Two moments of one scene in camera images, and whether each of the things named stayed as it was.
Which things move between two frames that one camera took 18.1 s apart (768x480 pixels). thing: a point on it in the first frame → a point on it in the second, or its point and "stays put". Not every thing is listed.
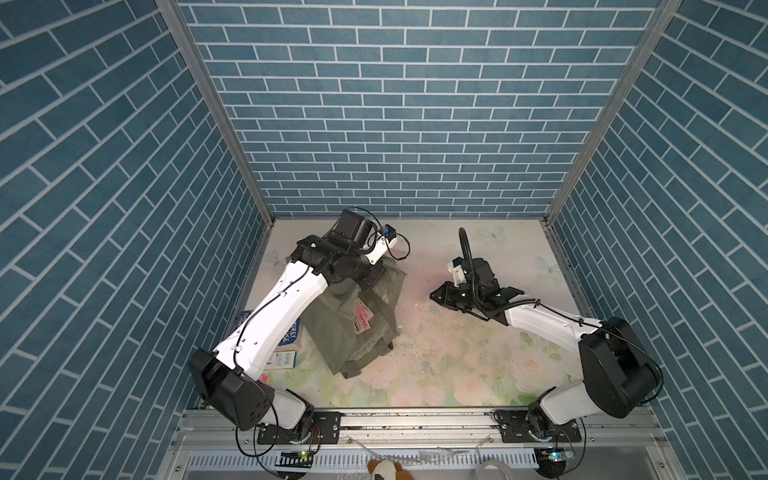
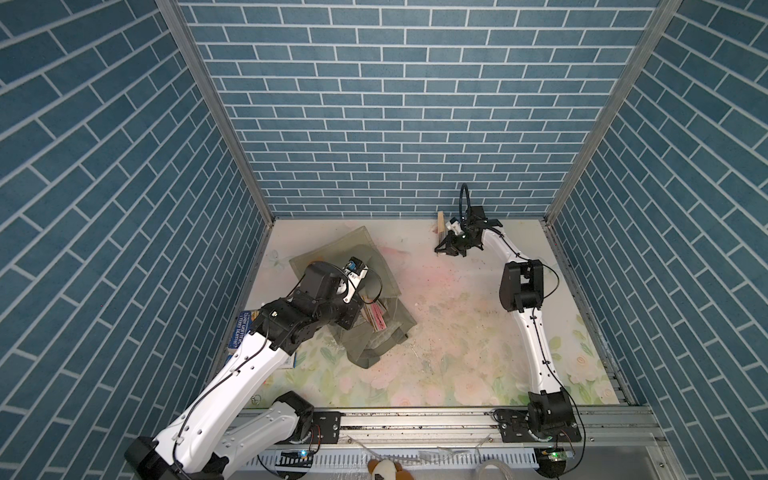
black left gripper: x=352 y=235 → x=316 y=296
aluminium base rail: x=203 y=446 stays put
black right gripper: x=445 y=298 → x=449 y=247
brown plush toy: x=386 y=469 stays put
